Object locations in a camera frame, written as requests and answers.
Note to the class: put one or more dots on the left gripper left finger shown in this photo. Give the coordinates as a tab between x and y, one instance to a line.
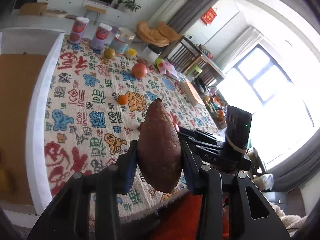
67	215

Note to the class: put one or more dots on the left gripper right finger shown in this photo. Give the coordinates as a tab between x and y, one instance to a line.
250	215

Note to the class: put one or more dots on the purple sweet potato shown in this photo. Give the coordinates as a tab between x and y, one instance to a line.
159	150

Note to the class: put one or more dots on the large green-brown round fruit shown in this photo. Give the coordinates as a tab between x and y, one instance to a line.
6	184

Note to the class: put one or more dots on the large red apple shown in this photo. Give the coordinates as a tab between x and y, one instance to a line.
139	70

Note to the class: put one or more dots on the small yellow-green fruit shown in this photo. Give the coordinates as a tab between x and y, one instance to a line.
109	53

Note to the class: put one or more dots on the red fuzzy sleeve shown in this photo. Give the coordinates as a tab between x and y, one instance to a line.
179	220

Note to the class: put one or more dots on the fruit basket on side table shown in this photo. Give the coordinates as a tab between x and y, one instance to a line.
216	106

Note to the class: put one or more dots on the orange cover book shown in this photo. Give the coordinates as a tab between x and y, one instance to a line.
192	94

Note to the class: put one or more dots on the wooden slat bench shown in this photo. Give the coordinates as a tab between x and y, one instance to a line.
185	55

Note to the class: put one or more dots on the pink snack bag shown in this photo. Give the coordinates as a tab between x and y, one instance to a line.
165	68

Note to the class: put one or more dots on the orange tangerine small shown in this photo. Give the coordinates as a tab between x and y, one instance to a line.
123	99

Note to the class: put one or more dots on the clear jar black lid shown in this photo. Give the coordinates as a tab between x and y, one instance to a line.
152	52

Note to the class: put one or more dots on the patterned woven table cloth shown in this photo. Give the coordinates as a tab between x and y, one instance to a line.
86	129

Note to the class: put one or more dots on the orange lounge chair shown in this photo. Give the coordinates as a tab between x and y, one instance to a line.
161	36

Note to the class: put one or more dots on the small yellow cup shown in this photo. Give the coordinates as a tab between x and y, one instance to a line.
131	53

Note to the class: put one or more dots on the clear jar gold lid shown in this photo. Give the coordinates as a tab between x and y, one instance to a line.
121	41

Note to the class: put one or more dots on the white cardboard box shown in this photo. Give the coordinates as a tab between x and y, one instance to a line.
28	61

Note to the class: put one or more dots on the pink white can right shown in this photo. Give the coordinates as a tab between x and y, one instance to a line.
101	34

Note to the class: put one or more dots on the pink white can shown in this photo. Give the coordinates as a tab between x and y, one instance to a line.
101	34
78	30

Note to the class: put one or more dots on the potted green plant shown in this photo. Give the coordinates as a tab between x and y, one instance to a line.
132	5

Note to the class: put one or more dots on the pink white can left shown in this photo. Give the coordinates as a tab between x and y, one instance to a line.
78	30

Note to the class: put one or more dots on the small wooden bench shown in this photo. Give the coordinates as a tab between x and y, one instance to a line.
98	12

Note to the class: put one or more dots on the white tv cabinet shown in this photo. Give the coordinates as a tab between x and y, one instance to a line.
112	17

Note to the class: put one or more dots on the brown cardboard box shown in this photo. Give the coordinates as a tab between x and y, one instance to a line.
34	8

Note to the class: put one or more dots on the red wall ornament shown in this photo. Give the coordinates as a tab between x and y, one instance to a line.
208	17

